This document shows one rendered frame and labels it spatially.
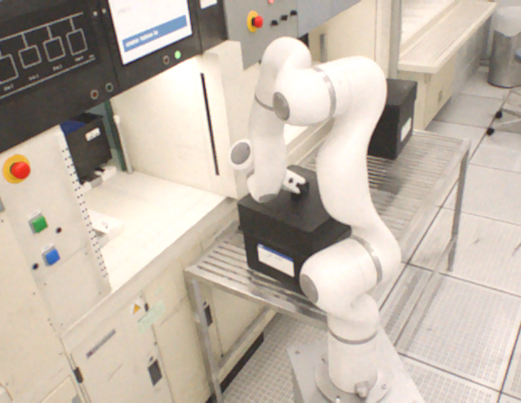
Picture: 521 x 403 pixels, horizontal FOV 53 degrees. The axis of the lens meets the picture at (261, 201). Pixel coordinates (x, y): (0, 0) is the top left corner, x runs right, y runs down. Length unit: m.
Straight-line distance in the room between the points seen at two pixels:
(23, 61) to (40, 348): 0.71
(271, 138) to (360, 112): 0.31
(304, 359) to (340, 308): 0.38
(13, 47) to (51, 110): 0.16
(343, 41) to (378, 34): 0.21
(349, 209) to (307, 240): 0.44
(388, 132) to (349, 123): 1.25
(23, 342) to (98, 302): 0.24
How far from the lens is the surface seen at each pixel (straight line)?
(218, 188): 1.93
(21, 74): 1.28
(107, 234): 1.81
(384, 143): 2.30
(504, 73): 5.19
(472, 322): 2.69
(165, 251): 1.73
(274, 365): 2.45
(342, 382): 1.37
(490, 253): 3.11
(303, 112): 0.94
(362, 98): 1.01
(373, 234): 1.12
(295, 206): 1.56
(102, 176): 2.17
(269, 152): 1.26
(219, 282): 1.72
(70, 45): 1.35
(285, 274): 1.64
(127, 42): 1.46
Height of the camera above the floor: 1.88
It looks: 33 degrees down
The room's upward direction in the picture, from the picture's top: 6 degrees counter-clockwise
